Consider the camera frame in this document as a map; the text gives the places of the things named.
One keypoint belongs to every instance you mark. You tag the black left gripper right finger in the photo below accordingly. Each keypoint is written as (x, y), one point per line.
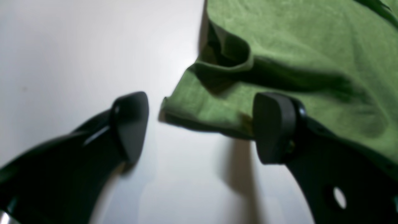
(343, 182)

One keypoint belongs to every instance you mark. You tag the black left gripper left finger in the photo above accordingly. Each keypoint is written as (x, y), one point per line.
(59, 181)

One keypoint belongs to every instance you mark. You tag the olive green t-shirt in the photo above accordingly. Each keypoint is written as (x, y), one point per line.
(338, 57)

